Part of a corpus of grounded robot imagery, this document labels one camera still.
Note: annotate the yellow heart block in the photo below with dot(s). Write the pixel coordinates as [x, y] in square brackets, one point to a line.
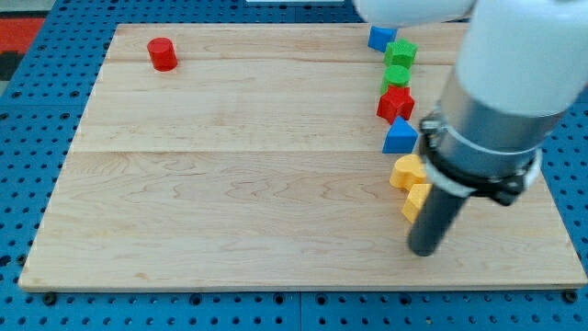
[408, 171]

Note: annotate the green cylinder block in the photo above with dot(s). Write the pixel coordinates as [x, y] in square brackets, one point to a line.
[395, 75]

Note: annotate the blue cube block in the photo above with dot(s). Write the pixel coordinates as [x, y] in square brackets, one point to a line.
[379, 38]

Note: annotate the red cylinder block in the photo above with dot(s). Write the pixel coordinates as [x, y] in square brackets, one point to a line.
[162, 54]

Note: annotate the blue triangle block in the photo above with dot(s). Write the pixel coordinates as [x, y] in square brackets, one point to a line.
[400, 138]

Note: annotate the green star block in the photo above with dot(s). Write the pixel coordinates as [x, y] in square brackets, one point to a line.
[400, 52]

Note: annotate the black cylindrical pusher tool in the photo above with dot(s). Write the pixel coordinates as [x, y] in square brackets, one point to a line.
[433, 221]

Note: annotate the yellow hexagon block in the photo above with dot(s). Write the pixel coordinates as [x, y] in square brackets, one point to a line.
[415, 201]

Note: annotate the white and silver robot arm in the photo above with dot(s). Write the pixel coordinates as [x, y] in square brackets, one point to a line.
[520, 65]

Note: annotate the light wooden board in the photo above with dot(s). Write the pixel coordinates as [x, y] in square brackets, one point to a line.
[256, 165]

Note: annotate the red star block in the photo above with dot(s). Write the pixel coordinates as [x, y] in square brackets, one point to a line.
[396, 102]

